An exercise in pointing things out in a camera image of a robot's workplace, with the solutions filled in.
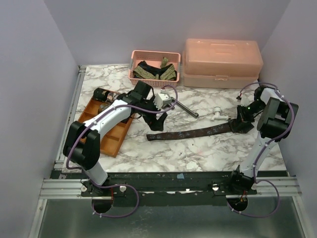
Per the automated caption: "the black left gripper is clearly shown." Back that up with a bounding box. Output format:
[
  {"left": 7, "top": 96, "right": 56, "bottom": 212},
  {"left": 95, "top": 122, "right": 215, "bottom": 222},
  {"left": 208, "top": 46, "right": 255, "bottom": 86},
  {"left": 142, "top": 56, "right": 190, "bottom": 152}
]
[{"left": 139, "top": 96, "right": 168, "bottom": 131}]

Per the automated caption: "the dark brown blue floral tie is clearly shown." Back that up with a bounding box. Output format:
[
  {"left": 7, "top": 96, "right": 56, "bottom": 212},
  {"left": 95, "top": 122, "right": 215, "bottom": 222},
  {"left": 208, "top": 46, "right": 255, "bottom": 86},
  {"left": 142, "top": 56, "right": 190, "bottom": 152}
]
[{"left": 146, "top": 122, "right": 232, "bottom": 141}]

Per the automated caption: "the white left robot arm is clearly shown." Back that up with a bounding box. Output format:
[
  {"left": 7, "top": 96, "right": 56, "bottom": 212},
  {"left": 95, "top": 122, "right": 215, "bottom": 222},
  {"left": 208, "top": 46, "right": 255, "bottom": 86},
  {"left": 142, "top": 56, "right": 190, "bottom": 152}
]
[{"left": 63, "top": 81, "right": 171, "bottom": 196}]

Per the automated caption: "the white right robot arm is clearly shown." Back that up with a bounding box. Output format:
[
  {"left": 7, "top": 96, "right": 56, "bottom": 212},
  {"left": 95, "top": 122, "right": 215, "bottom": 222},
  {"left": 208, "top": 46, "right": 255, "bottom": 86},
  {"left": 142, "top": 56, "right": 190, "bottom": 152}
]
[{"left": 228, "top": 83, "right": 299, "bottom": 194}]

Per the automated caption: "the orange wooden divided tray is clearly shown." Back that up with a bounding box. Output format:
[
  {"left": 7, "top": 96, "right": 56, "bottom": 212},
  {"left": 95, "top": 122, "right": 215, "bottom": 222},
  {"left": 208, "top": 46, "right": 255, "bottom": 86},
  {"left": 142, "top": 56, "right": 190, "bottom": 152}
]
[{"left": 78, "top": 97, "right": 133, "bottom": 158}]

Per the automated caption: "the olive green patterned tie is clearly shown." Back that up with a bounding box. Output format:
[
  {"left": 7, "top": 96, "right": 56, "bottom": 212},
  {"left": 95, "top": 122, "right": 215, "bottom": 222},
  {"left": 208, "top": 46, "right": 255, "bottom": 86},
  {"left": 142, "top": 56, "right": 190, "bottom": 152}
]
[{"left": 132, "top": 57, "right": 178, "bottom": 81}]

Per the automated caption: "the grey floral rolled tie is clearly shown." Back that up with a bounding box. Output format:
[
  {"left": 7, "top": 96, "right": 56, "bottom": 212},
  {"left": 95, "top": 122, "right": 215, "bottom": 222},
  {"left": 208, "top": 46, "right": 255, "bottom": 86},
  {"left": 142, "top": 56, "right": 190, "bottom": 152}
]
[{"left": 106, "top": 91, "right": 120, "bottom": 103}]

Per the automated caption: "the black tie in basket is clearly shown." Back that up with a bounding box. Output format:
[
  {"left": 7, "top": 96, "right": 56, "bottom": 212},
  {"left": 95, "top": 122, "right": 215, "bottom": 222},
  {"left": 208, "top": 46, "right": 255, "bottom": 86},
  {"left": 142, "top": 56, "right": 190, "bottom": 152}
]
[{"left": 135, "top": 60, "right": 180, "bottom": 82}]

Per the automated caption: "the gold floral rolled tie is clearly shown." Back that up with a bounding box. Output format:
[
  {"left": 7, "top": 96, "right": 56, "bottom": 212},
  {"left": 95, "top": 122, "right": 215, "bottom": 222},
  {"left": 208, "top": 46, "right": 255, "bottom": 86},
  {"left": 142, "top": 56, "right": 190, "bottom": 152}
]
[{"left": 98, "top": 103, "right": 110, "bottom": 114}]

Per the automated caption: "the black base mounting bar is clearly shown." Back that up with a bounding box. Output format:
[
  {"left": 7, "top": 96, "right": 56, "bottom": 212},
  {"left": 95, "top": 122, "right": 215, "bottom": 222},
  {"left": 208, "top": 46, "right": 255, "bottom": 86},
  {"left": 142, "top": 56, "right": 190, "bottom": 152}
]
[{"left": 51, "top": 172, "right": 257, "bottom": 207}]

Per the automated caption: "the dark green rolled tie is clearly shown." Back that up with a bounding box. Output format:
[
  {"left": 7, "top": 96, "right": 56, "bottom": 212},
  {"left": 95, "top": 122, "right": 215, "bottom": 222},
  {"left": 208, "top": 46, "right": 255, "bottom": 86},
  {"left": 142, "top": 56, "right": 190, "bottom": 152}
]
[{"left": 93, "top": 88, "right": 109, "bottom": 102}]

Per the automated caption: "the pink plastic basket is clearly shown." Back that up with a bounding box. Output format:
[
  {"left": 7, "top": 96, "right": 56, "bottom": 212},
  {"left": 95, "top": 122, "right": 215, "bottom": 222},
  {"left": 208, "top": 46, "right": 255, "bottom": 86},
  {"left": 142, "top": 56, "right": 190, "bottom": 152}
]
[{"left": 128, "top": 50, "right": 181, "bottom": 87}]

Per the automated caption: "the pink plastic storage box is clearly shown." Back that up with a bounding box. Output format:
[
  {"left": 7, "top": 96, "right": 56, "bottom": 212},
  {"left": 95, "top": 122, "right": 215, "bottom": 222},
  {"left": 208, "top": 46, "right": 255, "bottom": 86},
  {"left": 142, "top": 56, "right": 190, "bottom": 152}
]
[{"left": 182, "top": 39, "right": 264, "bottom": 89}]

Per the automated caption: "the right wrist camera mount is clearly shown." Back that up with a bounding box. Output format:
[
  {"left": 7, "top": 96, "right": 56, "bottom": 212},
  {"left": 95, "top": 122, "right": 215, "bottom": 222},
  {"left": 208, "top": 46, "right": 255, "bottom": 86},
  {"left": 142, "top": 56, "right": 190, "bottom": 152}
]
[{"left": 236, "top": 95, "right": 253, "bottom": 107}]

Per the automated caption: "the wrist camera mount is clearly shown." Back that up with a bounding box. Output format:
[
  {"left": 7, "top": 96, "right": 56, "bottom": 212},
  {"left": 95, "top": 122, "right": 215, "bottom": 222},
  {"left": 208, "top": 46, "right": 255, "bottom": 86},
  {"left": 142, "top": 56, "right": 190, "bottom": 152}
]
[
  {"left": 236, "top": 95, "right": 253, "bottom": 107},
  {"left": 153, "top": 89, "right": 172, "bottom": 110}
]

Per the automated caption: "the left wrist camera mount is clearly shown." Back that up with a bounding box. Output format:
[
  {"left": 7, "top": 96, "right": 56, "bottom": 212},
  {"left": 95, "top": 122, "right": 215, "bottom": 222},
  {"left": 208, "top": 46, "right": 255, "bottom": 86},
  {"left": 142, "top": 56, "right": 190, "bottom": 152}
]
[{"left": 153, "top": 89, "right": 172, "bottom": 110}]

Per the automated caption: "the dark metal crank handle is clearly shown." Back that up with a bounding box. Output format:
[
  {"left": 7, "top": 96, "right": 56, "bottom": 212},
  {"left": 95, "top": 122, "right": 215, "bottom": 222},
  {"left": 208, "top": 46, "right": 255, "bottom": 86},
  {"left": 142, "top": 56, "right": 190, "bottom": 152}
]
[{"left": 163, "top": 98, "right": 199, "bottom": 119}]

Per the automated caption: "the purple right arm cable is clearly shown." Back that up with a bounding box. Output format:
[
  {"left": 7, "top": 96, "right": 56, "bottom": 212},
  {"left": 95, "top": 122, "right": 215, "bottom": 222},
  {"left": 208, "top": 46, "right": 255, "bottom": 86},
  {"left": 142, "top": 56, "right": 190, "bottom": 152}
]
[{"left": 230, "top": 82, "right": 299, "bottom": 218}]

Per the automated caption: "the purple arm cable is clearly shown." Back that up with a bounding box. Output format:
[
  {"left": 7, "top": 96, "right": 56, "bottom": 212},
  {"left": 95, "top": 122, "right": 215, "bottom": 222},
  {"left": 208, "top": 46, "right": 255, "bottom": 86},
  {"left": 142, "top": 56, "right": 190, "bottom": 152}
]
[
  {"left": 65, "top": 85, "right": 178, "bottom": 219},
  {"left": 230, "top": 82, "right": 299, "bottom": 218}
]

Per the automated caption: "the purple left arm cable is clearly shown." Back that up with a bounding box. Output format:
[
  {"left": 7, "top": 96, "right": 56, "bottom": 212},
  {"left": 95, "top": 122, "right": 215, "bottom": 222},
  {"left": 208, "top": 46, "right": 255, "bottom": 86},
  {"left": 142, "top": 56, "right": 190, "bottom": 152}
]
[{"left": 65, "top": 85, "right": 178, "bottom": 219}]

